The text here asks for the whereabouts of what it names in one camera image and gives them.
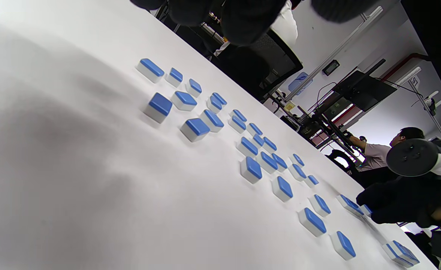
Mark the yellow sticker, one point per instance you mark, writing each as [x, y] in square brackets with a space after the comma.
[290, 106]

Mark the white stand with camera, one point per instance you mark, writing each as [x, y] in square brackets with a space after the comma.
[431, 107]

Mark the blue mahjong tiles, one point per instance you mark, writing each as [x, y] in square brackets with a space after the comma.
[195, 129]

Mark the grey right hand controller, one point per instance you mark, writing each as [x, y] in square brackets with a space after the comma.
[411, 157]

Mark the black office chair chrome base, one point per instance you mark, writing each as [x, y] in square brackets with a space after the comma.
[265, 63]

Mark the small black wall display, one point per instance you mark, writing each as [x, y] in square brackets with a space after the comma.
[331, 68]

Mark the cluttered equipment desk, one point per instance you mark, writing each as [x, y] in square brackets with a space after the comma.
[306, 127]

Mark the person's left hand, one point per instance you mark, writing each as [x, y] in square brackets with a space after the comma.
[250, 22]

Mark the white wall conduit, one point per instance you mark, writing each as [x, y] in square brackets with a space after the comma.
[336, 51]

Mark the black office chair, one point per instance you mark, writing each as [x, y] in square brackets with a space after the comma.
[377, 178]

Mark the person's right hand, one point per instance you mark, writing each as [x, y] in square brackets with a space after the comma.
[404, 200]

